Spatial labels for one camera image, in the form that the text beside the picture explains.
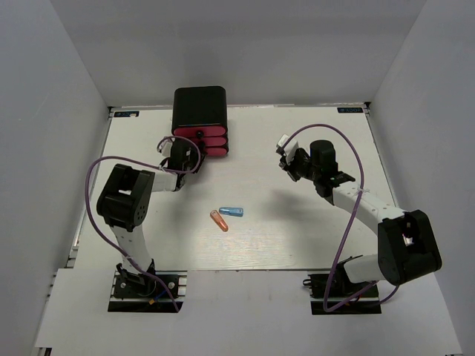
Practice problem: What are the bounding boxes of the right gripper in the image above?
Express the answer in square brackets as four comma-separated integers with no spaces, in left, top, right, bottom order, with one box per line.
[281,149,321,182]

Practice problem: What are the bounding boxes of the orange correction tape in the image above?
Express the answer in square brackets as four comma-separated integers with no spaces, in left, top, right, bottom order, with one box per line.
[210,210,229,232]

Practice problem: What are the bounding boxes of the blue correction tape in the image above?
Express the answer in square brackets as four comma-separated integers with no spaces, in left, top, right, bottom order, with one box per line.
[218,207,243,217]

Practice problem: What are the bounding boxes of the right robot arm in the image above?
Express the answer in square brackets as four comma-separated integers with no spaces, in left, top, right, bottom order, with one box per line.
[276,135,442,296]

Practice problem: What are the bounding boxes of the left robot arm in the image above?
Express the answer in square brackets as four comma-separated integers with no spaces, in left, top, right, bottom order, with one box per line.
[96,138,206,296]

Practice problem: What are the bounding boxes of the black drawer cabinet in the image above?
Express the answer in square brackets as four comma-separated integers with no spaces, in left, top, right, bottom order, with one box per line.
[171,86,229,152]

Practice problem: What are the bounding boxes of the blue table corner sticker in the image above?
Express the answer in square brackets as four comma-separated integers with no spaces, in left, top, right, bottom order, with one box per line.
[337,107,364,113]

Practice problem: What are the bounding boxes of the left blue table sticker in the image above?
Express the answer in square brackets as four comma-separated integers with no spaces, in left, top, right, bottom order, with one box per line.
[114,111,140,118]

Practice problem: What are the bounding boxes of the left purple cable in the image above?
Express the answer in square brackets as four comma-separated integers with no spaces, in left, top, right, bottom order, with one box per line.
[84,135,203,312]

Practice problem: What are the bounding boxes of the purple cable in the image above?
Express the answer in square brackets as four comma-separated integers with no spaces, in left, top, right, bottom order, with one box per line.
[84,135,203,312]
[280,124,400,313]

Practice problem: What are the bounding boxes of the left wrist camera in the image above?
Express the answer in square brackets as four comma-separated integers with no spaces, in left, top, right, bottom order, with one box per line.
[157,136,174,157]

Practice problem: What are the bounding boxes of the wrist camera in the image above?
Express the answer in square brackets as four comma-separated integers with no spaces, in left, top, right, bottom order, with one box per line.
[157,136,174,157]
[276,134,299,161]

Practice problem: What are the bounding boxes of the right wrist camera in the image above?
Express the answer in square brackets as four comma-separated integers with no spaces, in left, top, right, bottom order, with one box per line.
[276,134,299,161]

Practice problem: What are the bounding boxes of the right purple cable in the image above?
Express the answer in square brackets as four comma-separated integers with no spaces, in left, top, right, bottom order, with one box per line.
[280,124,400,313]

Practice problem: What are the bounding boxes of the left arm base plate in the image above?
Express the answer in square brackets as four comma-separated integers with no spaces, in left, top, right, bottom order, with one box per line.
[108,271,187,314]

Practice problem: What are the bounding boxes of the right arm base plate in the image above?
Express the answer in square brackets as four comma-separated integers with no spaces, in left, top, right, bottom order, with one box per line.
[302,273,381,316]

